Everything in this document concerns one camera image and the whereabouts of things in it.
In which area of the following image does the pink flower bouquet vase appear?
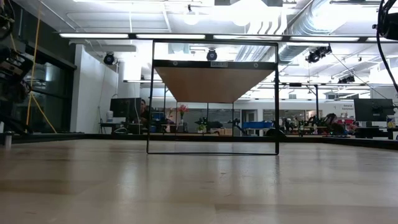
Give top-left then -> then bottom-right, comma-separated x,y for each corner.
177,104 -> 189,126

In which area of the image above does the person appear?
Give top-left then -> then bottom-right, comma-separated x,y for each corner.
139,98 -> 150,125

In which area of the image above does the blue plastic bin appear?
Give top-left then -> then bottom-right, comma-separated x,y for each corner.
241,121 -> 275,130

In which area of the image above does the black computer monitor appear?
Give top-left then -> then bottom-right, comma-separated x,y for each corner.
109,97 -> 143,119
353,98 -> 396,123

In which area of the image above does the dark office desk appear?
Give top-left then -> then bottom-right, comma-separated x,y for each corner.
99,122 -> 147,135
353,126 -> 398,140

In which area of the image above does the black metal frame shelf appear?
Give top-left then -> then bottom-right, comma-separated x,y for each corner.
146,39 -> 280,156

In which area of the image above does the black metal table frame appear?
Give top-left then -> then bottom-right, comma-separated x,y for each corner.
0,132 -> 398,151

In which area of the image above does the black background station frame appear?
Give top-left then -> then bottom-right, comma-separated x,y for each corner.
279,82 -> 320,135

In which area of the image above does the silver spiral ventilation duct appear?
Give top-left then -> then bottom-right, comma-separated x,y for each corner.
278,0 -> 346,65

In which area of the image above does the yellow reel cord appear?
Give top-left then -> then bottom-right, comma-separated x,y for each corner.
9,32 -> 58,134

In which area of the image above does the thin black overhead cable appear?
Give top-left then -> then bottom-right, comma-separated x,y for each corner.
329,52 -> 381,101

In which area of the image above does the yellow hanging cord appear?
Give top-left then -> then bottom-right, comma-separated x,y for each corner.
24,0 -> 43,133

